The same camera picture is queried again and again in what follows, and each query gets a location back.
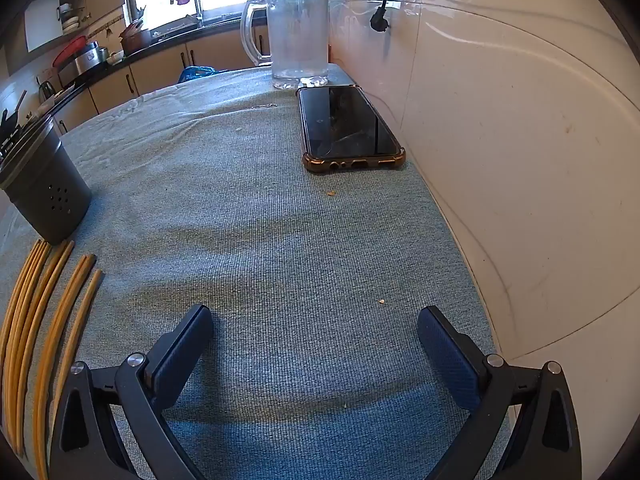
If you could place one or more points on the grey-green table cloth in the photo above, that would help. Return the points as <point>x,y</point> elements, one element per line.
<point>275,235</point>

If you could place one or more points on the dark kettle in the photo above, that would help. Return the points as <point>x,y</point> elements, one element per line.
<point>45,91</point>

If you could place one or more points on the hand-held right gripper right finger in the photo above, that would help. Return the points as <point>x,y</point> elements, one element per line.
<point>447,355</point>

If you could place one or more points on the steel pot with red lid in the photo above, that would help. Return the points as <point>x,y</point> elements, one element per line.
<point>85,57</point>

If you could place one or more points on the beige kitchen base cabinets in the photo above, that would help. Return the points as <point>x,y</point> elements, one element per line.
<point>155,72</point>

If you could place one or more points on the black kitchen countertop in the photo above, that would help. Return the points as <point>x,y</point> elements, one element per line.
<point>210,30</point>

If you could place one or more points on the black phone in brown case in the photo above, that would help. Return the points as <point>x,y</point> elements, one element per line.
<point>345,120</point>

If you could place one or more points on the row of wooden chopsticks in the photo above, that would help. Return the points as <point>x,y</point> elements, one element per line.
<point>12,385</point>

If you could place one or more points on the brown pot with utensils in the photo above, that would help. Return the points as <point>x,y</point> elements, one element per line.
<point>135,37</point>

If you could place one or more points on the black kitchen utensil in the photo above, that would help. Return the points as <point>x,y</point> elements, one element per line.
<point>6,127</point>

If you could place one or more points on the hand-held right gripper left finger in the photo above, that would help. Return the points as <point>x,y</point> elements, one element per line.
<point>180,355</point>

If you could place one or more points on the metal paper clip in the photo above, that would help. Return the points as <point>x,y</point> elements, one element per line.
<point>265,106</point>

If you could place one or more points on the blue plastic bag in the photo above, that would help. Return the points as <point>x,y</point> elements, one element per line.
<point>197,72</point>

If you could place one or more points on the dark grey utensil holder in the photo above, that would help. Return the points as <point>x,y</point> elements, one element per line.
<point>50,195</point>

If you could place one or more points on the metal sink faucet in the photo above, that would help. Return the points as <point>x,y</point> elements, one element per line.
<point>196,2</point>

